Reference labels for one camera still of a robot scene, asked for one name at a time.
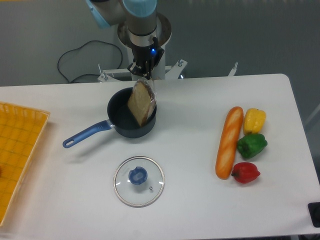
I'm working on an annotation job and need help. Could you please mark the glass lid with blue knob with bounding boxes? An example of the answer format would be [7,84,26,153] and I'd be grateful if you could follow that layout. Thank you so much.
[113,156,165,208]

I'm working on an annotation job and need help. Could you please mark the dark pot with blue handle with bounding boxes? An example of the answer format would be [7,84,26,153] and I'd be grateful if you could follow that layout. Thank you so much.
[62,87,157,148]

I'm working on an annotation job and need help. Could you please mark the toast slice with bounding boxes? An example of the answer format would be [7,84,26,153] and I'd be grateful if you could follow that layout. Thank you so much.
[127,78,156,127]

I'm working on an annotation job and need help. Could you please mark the black box at table edge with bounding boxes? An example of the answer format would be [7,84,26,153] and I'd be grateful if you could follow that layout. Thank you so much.
[307,202,320,228]

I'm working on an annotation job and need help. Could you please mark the red bell pepper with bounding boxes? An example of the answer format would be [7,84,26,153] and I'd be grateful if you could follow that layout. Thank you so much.
[231,162,261,184]

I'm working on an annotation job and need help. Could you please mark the orange baguette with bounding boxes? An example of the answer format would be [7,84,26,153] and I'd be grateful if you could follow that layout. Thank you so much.
[215,106,244,180]

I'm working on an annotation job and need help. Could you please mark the yellow bell pepper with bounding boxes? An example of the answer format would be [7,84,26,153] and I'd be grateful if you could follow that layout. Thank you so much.
[243,108,267,136]

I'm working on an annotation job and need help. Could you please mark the black cable on floor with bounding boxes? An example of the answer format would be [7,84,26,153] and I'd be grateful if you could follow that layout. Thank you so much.
[57,40,123,84]

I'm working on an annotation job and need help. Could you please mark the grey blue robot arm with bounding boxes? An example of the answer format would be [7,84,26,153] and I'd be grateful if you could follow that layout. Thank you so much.
[86,0,165,80]

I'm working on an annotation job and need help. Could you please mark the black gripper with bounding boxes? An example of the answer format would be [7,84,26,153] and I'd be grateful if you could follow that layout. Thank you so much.
[127,36,165,80]

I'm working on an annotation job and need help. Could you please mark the green bell pepper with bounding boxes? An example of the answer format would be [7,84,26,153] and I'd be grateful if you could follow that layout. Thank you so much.
[236,133,268,159]

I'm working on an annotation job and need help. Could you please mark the yellow wicker basket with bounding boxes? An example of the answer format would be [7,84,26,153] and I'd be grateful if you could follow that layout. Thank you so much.
[0,101,50,226]

